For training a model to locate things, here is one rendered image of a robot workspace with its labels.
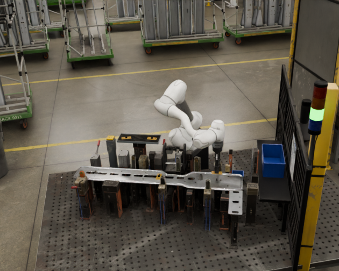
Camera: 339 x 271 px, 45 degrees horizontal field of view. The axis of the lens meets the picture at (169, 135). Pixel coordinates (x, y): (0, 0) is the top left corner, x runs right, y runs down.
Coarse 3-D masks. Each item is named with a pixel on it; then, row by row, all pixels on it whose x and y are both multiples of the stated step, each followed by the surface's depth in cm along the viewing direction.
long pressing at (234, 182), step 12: (84, 168) 350; (96, 168) 349; (108, 168) 349; (120, 168) 347; (96, 180) 335; (120, 180) 333; (132, 180) 332; (144, 180) 331; (156, 180) 330; (168, 180) 330; (180, 180) 329; (192, 180) 328; (204, 180) 328; (228, 180) 326; (240, 180) 326
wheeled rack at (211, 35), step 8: (144, 32) 940; (168, 32) 1033; (192, 32) 1011; (208, 32) 1014; (216, 32) 1014; (144, 40) 948; (152, 40) 961; (160, 40) 963; (168, 40) 965; (176, 40) 963; (184, 40) 963; (192, 40) 961; (200, 40) 963; (208, 40) 965; (216, 40) 968; (216, 48) 988
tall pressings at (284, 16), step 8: (248, 0) 1002; (256, 0) 1035; (264, 0) 1042; (272, 0) 1015; (280, 0) 1028; (288, 0) 999; (248, 8) 1010; (264, 8) 1050; (272, 8) 1024; (280, 8) 1035; (288, 8) 1008; (248, 16) 1018; (256, 16) 1031; (264, 16) 1058; (272, 16) 1033; (280, 16) 1039; (288, 16) 1016; (248, 24) 1026; (256, 24) 1036; (272, 24) 1040; (280, 24) 1051; (288, 24) 1024
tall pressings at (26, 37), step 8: (8, 0) 943; (16, 0) 926; (8, 8) 935; (16, 8) 938; (24, 8) 943; (24, 16) 943; (24, 24) 949; (0, 32) 968; (8, 32) 956; (16, 32) 981; (24, 32) 957; (0, 40) 952; (16, 40) 965; (24, 40) 963
